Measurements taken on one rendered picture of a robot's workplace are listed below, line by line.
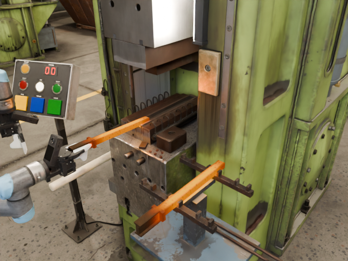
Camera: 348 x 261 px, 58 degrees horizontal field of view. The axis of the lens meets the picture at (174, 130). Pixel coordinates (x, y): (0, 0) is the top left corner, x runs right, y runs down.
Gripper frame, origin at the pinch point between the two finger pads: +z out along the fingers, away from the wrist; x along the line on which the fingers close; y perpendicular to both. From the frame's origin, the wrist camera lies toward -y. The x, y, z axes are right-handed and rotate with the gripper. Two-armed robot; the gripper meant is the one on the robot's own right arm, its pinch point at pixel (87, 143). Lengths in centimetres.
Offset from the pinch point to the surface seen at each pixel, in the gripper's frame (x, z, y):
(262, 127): 48, 54, -2
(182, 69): -13, 75, -10
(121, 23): -4.0, 26.4, -41.9
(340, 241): 81, 126, 101
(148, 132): 6.8, 27.5, 4.0
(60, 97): -42.8, 15.0, -3.9
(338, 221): 74, 144, 101
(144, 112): -7.3, 38.6, 2.3
